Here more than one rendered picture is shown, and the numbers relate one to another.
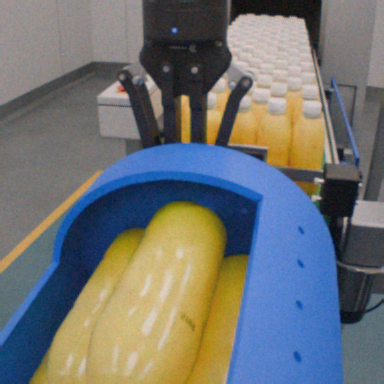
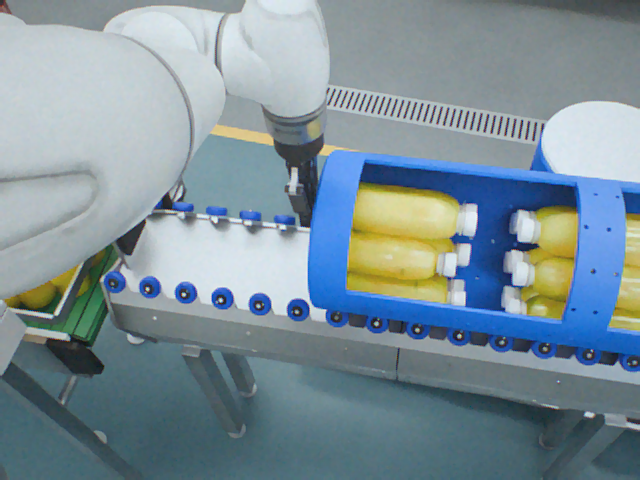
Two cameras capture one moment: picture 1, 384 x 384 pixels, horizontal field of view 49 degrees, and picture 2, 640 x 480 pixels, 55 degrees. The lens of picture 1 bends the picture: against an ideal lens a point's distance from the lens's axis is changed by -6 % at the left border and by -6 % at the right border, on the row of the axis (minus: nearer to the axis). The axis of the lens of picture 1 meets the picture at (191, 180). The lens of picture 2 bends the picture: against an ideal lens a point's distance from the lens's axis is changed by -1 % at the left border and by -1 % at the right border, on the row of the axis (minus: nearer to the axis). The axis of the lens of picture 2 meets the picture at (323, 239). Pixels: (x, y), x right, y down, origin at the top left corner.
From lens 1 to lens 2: 94 cm
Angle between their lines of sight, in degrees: 65
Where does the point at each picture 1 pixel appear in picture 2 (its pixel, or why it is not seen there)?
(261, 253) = (408, 162)
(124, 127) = (12, 337)
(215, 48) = not seen: hidden behind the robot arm
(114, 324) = (438, 214)
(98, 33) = not seen: outside the picture
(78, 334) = (418, 250)
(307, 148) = not seen: hidden behind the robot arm
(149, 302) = (427, 202)
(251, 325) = (447, 166)
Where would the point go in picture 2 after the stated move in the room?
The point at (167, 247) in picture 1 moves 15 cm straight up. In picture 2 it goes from (391, 200) to (394, 134)
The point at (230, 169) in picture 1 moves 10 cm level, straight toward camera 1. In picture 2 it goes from (350, 166) to (412, 167)
